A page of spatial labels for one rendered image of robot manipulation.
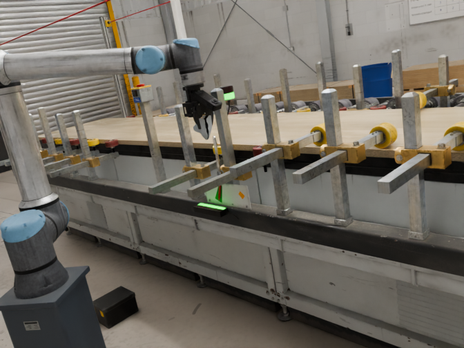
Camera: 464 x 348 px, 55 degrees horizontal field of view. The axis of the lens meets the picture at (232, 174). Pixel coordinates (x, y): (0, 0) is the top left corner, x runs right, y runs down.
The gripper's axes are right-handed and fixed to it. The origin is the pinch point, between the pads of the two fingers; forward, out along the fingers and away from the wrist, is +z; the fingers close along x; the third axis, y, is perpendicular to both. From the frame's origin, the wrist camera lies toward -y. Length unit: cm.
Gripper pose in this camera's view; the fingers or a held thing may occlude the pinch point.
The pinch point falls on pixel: (207, 136)
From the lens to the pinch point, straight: 170.5
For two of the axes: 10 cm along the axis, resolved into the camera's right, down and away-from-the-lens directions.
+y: -7.0, -0.7, 7.1
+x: -7.0, 3.1, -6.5
